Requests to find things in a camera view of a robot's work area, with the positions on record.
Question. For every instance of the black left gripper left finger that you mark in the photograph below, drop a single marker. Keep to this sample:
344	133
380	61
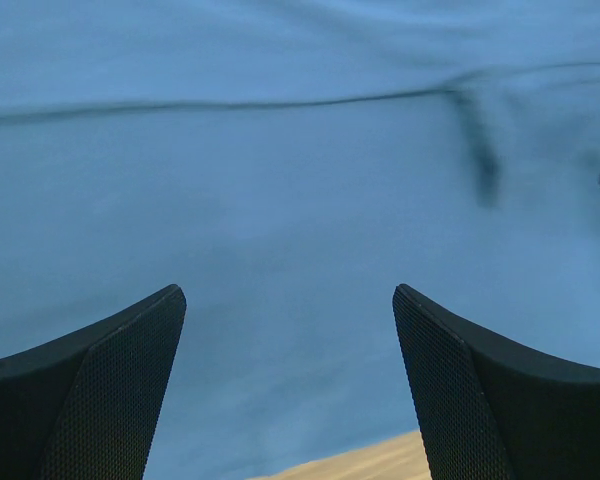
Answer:
86	405

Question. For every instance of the grey-blue t-shirt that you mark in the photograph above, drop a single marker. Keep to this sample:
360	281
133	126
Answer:
288	164

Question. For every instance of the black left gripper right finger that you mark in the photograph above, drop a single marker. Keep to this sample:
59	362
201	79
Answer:
491	408

